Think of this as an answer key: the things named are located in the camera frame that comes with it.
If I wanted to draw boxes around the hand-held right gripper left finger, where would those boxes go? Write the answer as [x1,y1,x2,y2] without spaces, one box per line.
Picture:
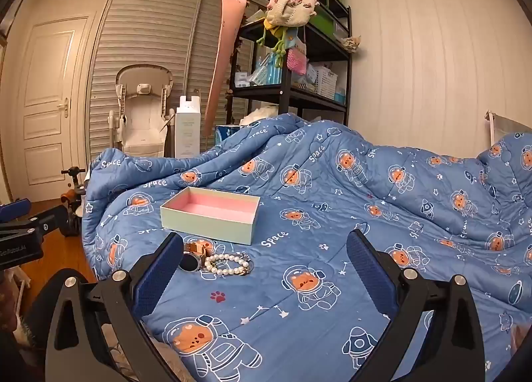
[45,231,186,382]

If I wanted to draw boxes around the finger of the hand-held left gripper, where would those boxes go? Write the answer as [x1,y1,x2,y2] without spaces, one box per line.
[23,204,69,239]
[0,198,32,223]

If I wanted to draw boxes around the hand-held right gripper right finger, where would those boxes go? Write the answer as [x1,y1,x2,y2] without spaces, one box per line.
[346,228,487,382]

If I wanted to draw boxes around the wristwatch with tan strap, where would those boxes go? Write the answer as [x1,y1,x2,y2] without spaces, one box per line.
[179,241,213,272]

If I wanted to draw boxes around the mint jewelry box pink lining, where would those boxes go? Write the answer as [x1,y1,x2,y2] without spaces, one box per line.
[160,187,261,246]

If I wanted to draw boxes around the pearl bracelet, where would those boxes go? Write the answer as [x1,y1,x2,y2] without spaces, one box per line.
[203,252,254,277]

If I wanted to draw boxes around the black orange kids scooter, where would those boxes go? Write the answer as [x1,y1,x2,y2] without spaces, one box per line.
[60,166,90,237]

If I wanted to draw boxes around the person's black trouser leg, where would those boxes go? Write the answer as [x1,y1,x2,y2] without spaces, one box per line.
[17,268,100,366]

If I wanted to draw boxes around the blue astronaut bear blanket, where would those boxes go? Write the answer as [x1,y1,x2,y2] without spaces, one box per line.
[81,113,532,382]

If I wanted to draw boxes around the white baby high chair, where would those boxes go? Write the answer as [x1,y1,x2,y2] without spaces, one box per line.
[107,64,177,158]

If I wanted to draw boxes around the white panel door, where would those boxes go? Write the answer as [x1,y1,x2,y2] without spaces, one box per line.
[17,16,90,200]

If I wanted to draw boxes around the tall white carton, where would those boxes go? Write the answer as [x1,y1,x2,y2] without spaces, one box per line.
[175,94,202,159]

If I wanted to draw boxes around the white fluffy cloth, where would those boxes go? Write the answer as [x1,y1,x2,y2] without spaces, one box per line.
[240,104,280,125]

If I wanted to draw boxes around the black shelf rack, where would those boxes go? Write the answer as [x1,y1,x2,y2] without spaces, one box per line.
[228,0,353,125]

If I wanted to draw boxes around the white plastic basket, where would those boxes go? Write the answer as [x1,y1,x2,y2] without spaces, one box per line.
[310,64,338,100]

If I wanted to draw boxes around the grey louvered closet doors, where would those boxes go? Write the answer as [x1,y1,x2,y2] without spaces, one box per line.
[85,0,254,162]

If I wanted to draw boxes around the blue bottles pack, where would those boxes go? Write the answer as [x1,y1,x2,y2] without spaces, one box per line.
[251,54,287,87]

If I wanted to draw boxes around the small pink crocheted pouch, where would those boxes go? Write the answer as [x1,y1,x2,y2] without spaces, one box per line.
[287,47,308,75]

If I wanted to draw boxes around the green crocheted frog toy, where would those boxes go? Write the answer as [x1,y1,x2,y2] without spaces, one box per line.
[255,18,292,69]

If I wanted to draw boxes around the green box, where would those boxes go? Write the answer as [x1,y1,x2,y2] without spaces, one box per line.
[310,2,349,39]

